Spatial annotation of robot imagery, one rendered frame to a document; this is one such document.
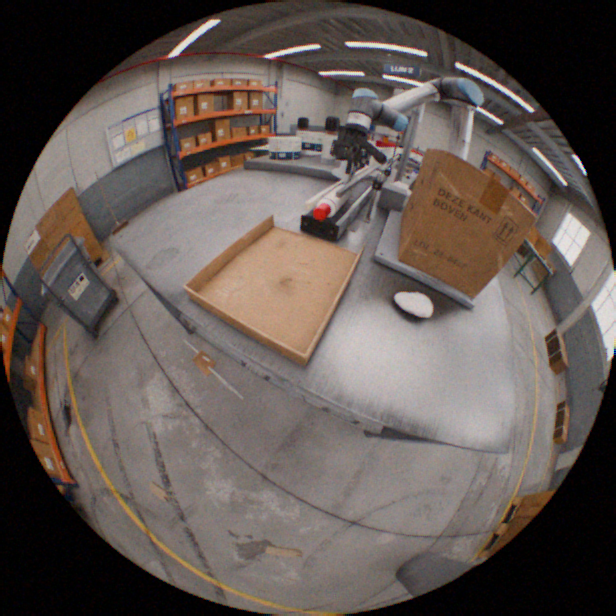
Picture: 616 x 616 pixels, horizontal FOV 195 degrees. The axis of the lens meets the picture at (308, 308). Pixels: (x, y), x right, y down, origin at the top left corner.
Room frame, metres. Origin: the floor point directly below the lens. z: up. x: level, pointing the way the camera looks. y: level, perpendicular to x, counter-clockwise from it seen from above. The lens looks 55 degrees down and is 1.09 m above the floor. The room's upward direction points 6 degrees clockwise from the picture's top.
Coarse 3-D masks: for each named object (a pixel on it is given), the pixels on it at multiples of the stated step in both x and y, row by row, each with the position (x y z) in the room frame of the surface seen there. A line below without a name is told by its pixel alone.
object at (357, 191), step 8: (384, 168) 1.47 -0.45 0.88; (368, 176) 1.03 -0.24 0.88; (376, 176) 1.08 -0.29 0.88; (360, 184) 0.82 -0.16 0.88; (368, 184) 0.85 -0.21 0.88; (352, 192) 0.68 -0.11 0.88; (360, 192) 0.70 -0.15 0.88; (352, 200) 0.59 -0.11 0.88; (344, 208) 0.51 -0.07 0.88; (312, 216) 0.43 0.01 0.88; (336, 216) 0.45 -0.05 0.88
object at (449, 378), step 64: (192, 192) 0.80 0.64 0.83; (256, 192) 0.73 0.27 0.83; (320, 192) 0.77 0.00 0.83; (128, 256) 0.31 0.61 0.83; (192, 256) 0.30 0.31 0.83; (384, 320) 0.17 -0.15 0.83; (448, 320) 0.19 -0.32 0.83; (320, 384) 0.05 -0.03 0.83; (384, 384) 0.05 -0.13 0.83; (448, 384) 0.05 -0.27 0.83; (512, 384) 0.02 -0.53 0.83
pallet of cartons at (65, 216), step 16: (64, 192) 1.14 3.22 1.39; (64, 208) 1.06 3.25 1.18; (80, 208) 1.37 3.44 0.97; (48, 224) 0.75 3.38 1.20; (64, 224) 0.96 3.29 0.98; (80, 224) 1.16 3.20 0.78; (32, 240) 0.43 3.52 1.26; (48, 240) 0.65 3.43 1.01; (64, 240) 0.85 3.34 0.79; (96, 240) 1.30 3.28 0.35; (32, 256) 0.32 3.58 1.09; (96, 256) 1.13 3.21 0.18
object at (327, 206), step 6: (342, 186) 0.56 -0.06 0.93; (330, 192) 0.50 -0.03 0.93; (348, 192) 0.55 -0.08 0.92; (324, 198) 0.44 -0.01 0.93; (330, 198) 0.44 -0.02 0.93; (336, 198) 0.46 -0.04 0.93; (342, 198) 0.49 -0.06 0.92; (348, 198) 0.55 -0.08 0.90; (318, 204) 0.44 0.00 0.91; (324, 204) 0.42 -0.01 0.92; (330, 204) 0.43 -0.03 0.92; (336, 204) 0.44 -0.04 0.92; (342, 204) 0.49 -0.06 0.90; (318, 210) 0.39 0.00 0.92; (324, 210) 0.39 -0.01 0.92; (330, 210) 0.42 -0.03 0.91; (336, 210) 0.43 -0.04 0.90; (318, 216) 0.39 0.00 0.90; (324, 216) 0.39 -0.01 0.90; (330, 216) 0.43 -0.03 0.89
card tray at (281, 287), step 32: (224, 256) 0.27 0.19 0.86; (256, 256) 0.31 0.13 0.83; (288, 256) 0.31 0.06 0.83; (320, 256) 0.33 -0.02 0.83; (352, 256) 0.34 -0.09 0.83; (192, 288) 0.18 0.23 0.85; (224, 288) 0.20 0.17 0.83; (256, 288) 0.21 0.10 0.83; (288, 288) 0.22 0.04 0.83; (320, 288) 0.23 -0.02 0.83; (224, 320) 0.13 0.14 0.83; (256, 320) 0.14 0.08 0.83; (288, 320) 0.15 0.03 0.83; (320, 320) 0.16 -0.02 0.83; (288, 352) 0.09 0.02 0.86
